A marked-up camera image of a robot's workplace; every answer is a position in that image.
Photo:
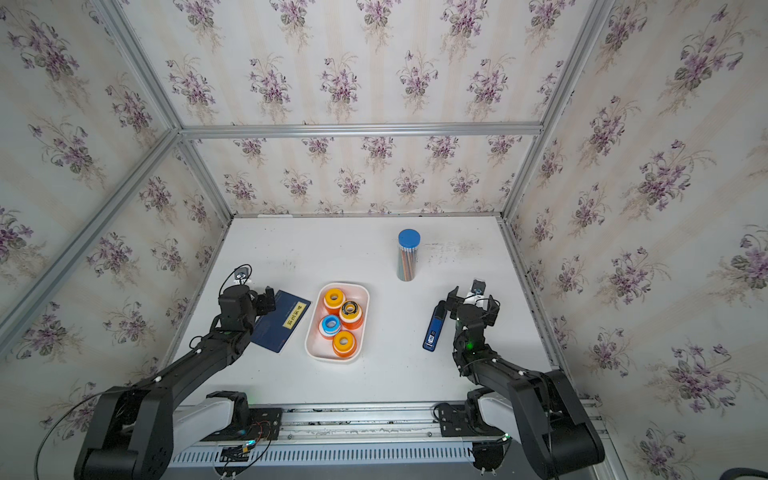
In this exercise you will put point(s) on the small yellow black tape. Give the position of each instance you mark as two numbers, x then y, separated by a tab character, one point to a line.
350	311

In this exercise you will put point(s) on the blue book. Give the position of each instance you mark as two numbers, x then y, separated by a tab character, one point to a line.
273	330

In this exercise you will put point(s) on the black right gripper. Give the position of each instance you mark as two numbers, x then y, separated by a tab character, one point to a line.
453	304

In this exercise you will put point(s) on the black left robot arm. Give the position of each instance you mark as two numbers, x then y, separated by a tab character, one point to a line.
135	431

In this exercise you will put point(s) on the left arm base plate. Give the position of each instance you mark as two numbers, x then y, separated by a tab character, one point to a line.
262	424

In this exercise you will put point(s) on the aluminium front rail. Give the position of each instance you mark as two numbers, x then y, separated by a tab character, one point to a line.
353	434

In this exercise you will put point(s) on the blue sealing tape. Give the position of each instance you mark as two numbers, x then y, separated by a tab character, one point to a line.
330	325

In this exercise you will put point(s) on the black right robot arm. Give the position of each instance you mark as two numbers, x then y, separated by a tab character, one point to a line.
539	410

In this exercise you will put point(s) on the white storage box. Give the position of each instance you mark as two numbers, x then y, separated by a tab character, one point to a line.
327	339

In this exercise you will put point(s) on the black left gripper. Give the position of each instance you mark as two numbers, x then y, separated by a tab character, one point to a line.
260	307

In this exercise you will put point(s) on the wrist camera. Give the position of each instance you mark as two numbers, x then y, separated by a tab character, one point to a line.
242	274
477	289

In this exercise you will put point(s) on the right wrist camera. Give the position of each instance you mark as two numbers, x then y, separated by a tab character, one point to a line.
477	289

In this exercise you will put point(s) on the orange sealing tape bottom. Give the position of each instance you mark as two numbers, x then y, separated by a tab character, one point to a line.
344	353

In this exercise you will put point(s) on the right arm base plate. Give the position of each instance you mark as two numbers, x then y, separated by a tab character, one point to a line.
455	421

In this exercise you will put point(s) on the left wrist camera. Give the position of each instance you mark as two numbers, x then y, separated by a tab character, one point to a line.
242	274

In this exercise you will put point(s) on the blue-capped pencil tube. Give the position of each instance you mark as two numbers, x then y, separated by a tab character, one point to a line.
409	241

